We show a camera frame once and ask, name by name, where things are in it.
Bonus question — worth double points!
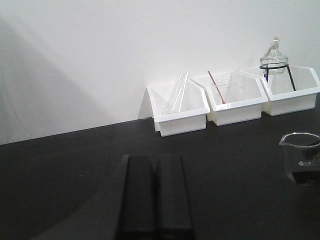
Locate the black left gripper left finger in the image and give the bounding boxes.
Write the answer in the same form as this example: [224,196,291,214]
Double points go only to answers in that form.
[119,155,156,240]

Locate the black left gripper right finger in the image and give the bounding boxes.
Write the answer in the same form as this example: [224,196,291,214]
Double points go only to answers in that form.
[155,154,194,240]

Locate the clear glass beaker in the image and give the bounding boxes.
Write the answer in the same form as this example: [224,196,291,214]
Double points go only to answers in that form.
[279,132,320,186]

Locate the small glass beaker in bin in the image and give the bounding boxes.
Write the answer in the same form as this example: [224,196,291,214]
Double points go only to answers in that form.
[211,80,245,105]

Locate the glass tubes in bin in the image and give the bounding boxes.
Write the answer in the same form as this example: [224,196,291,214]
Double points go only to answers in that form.
[162,72,189,115]

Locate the left white storage bin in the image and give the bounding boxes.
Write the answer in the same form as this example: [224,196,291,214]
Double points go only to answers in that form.
[147,80,210,137]

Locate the white storage bin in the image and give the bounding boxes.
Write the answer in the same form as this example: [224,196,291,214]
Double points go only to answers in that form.
[240,65,320,116]
[192,72,268,126]
[147,80,210,137]

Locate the red stirring rod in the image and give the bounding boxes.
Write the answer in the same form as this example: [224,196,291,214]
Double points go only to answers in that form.
[207,70,226,104]

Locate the middle white storage bin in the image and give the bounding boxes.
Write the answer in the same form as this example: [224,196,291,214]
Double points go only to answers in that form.
[192,72,268,126]

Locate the right white storage bin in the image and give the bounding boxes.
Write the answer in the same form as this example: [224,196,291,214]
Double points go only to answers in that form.
[240,65,320,116]

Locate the glass alcohol lamp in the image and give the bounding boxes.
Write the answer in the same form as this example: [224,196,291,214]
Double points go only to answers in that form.
[260,36,289,75]

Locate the black wire tripod stand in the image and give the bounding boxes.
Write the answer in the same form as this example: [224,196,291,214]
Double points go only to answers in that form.
[259,62,296,91]

